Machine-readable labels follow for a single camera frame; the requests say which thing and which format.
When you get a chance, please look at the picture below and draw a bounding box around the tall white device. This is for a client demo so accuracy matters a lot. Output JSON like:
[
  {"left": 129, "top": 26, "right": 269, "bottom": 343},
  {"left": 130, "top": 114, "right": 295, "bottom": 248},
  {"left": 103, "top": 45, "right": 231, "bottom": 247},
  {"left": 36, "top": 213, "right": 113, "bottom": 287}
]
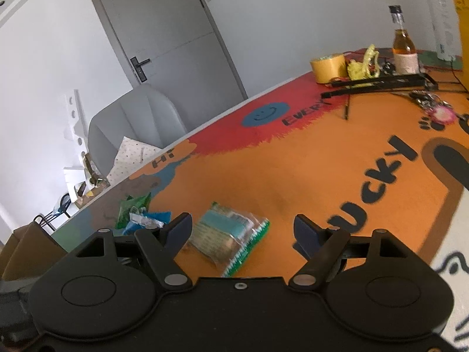
[{"left": 425, "top": 0, "right": 462, "bottom": 61}]

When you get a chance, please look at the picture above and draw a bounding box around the teal green cracker packet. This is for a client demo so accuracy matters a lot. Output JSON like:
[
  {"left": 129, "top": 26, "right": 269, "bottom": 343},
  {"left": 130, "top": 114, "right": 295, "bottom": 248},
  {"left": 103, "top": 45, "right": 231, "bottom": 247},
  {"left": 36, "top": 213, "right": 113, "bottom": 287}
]
[{"left": 187, "top": 202, "right": 272, "bottom": 278}]

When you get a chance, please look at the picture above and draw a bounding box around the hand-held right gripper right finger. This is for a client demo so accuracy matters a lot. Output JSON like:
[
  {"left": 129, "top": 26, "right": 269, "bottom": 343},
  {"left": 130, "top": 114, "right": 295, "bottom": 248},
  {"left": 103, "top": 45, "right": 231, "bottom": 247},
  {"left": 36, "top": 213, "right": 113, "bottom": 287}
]
[{"left": 289, "top": 214, "right": 409, "bottom": 291}]

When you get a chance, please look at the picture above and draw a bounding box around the small brown object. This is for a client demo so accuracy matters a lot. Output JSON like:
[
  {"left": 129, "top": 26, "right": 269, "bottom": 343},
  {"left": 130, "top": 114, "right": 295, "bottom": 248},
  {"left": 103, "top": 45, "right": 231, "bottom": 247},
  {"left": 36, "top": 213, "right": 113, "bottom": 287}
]
[{"left": 82, "top": 152, "right": 111, "bottom": 187}]

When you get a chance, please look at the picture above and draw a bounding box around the white shelf board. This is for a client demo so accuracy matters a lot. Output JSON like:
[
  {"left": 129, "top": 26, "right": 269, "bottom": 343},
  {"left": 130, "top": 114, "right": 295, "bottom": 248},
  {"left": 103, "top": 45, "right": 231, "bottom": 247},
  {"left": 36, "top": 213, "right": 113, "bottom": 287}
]
[{"left": 59, "top": 89, "right": 90, "bottom": 191}]

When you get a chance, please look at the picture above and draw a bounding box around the amber glass bottle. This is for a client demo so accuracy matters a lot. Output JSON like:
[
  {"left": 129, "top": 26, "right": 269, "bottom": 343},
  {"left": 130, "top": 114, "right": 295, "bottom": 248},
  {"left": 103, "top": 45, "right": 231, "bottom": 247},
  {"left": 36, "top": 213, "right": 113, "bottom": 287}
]
[{"left": 388, "top": 5, "right": 420, "bottom": 75}]

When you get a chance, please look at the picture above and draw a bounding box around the yellow tape roll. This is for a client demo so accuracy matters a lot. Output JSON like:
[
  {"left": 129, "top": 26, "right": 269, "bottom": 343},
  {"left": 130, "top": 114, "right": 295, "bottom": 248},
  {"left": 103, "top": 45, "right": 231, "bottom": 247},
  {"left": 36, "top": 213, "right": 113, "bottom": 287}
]
[{"left": 311, "top": 54, "right": 347, "bottom": 84}]

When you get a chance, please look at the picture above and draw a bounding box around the black door handle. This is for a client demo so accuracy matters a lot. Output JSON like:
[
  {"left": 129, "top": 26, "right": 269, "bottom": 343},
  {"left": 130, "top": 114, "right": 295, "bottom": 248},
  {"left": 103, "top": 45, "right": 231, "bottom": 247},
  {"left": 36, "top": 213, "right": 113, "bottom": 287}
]
[{"left": 130, "top": 57, "right": 152, "bottom": 82}]

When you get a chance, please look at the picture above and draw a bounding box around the yellow crumpled wrapper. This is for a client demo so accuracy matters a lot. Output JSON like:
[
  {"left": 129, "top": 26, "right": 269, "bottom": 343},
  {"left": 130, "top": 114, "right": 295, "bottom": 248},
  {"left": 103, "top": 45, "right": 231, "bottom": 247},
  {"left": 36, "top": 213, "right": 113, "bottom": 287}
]
[{"left": 347, "top": 44, "right": 382, "bottom": 79}]

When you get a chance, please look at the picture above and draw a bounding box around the black folding stand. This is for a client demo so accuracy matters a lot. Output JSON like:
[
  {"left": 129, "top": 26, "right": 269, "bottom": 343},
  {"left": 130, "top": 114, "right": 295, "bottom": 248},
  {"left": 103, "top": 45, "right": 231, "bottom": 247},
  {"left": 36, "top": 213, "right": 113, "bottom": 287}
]
[{"left": 322, "top": 73, "right": 438, "bottom": 120}]

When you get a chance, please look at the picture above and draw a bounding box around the key bunch with pink fob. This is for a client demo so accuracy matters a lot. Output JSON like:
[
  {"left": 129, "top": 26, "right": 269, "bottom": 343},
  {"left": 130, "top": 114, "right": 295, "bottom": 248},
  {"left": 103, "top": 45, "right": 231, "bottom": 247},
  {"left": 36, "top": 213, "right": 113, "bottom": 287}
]
[{"left": 410, "top": 90, "right": 458, "bottom": 125}]

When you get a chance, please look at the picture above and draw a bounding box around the white dotted pillow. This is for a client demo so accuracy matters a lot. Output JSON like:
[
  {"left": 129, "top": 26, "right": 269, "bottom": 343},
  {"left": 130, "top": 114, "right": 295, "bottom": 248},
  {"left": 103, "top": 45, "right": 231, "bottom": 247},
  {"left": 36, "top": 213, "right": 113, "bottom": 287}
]
[{"left": 106, "top": 136, "right": 164, "bottom": 186}]

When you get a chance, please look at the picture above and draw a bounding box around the grey chair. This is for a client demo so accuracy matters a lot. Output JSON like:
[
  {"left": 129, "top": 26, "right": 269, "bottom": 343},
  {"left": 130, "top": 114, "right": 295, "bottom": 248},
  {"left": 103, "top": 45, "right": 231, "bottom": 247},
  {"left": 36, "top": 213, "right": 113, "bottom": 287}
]
[{"left": 88, "top": 84, "right": 188, "bottom": 186}]

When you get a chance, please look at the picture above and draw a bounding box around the small green snack packet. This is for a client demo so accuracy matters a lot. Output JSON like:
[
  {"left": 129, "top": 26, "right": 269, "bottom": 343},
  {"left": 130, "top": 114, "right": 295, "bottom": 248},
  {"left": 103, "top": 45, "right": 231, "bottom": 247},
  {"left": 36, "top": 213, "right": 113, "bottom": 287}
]
[{"left": 115, "top": 192, "right": 152, "bottom": 230}]

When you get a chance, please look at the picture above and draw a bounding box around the brown cardboard box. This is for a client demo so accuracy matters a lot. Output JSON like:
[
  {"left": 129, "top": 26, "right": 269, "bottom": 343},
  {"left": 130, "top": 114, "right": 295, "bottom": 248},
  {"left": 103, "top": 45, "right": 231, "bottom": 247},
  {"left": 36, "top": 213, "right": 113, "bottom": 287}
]
[{"left": 0, "top": 223, "right": 70, "bottom": 283}]

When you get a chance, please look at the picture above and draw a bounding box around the grey door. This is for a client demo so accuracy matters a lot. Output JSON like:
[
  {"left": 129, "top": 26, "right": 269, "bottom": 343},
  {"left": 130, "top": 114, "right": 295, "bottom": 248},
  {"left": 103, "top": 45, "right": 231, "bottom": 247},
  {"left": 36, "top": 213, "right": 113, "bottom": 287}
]
[{"left": 85, "top": 0, "right": 248, "bottom": 99}]

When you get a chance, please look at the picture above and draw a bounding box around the orange printed table mat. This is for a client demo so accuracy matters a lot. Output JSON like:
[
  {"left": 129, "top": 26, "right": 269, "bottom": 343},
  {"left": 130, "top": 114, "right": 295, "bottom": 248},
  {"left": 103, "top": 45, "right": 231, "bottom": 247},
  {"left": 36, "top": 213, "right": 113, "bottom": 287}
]
[{"left": 51, "top": 47, "right": 469, "bottom": 352}]

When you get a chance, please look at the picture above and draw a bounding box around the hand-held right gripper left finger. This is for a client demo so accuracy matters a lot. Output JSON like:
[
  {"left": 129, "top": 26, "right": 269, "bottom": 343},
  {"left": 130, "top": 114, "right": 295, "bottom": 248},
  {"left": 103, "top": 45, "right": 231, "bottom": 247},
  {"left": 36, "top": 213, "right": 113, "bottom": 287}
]
[{"left": 73, "top": 212, "right": 193, "bottom": 292}]

